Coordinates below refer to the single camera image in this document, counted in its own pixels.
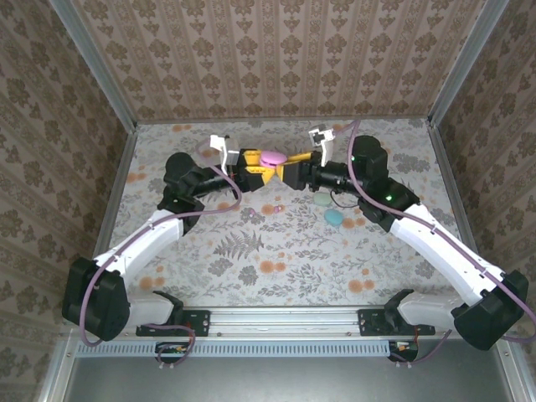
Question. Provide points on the pink earbud charging case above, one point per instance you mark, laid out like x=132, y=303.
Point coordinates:
x=272, y=158

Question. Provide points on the grey sheet metal tray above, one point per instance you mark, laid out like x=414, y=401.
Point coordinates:
x=293, y=381

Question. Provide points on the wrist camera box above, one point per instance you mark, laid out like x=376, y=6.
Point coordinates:
x=224, y=148
x=324, y=136

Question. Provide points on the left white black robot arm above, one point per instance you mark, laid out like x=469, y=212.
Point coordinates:
x=138, y=243

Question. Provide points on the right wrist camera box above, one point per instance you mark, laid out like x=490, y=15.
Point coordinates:
x=324, y=136

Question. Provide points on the small black connector box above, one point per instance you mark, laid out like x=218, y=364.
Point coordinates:
x=171, y=354
x=404, y=354

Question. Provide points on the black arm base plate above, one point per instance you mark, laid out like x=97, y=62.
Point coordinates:
x=368, y=322
x=201, y=322

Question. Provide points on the aluminium frame post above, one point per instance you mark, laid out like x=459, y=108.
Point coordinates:
x=462, y=63
x=98, y=67

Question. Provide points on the floral patterned table cloth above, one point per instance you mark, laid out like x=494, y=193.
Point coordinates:
x=293, y=289

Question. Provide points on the aluminium table side rail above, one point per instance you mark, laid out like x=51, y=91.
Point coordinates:
x=449, y=176
x=122, y=167

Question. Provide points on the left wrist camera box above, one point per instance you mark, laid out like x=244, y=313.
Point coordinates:
x=224, y=148

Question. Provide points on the mint green earbud charging case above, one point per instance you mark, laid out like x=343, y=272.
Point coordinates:
x=322, y=199

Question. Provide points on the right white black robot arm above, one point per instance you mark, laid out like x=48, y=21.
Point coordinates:
x=444, y=247

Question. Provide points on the long aluminium mounting rail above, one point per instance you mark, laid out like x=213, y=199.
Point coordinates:
x=285, y=320

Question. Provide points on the blue earbud charging case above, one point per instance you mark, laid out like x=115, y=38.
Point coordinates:
x=333, y=218

